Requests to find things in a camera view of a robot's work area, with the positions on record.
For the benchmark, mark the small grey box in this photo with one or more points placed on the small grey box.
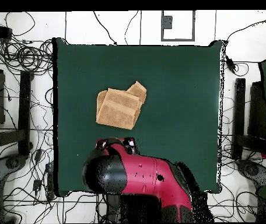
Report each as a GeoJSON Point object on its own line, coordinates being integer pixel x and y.
{"type": "Point", "coordinates": [167, 22]}

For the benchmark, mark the grey rectangular floor frame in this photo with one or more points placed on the grey rectangular floor frame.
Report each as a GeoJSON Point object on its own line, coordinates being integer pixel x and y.
{"type": "Point", "coordinates": [177, 39]}

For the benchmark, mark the black metal stand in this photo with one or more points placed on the black metal stand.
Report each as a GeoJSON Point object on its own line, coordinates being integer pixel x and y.
{"type": "Point", "coordinates": [24, 105]}
{"type": "Point", "coordinates": [239, 105]}

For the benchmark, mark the black power adapter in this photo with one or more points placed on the black power adapter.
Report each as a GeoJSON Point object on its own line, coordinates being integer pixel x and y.
{"type": "Point", "coordinates": [230, 64]}

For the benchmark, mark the dark green table cloth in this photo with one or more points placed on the dark green table cloth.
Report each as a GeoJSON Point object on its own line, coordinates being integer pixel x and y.
{"type": "Point", "coordinates": [182, 93]}

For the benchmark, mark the tan terry towel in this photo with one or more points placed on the tan terry towel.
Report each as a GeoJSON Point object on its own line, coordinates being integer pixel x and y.
{"type": "Point", "coordinates": [119, 109]}

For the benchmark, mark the grey chair base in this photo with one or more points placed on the grey chair base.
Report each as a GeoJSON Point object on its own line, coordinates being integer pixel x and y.
{"type": "Point", "coordinates": [254, 170]}
{"type": "Point", "coordinates": [11, 163]}

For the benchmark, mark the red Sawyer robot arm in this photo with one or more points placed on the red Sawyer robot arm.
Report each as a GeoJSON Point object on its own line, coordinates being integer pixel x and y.
{"type": "Point", "coordinates": [147, 175]}

